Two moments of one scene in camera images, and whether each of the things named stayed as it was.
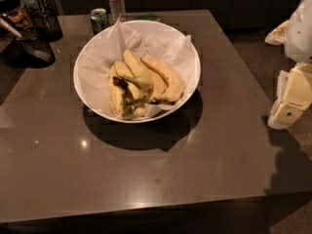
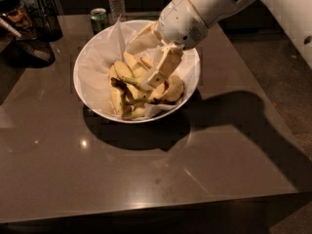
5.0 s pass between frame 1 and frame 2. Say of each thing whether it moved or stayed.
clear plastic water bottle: stayed
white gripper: moved
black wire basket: stayed
